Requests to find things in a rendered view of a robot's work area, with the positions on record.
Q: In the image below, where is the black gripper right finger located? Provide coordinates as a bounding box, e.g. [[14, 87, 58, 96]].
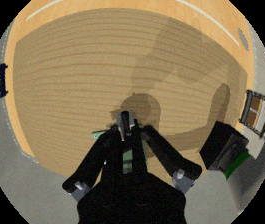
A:
[[129, 110, 202, 206]]

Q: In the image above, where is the green bench vise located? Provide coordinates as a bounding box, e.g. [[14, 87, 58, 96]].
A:
[[92, 111, 148, 174]]

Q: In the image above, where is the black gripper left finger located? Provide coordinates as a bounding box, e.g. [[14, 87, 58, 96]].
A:
[[62, 112, 124, 208]]

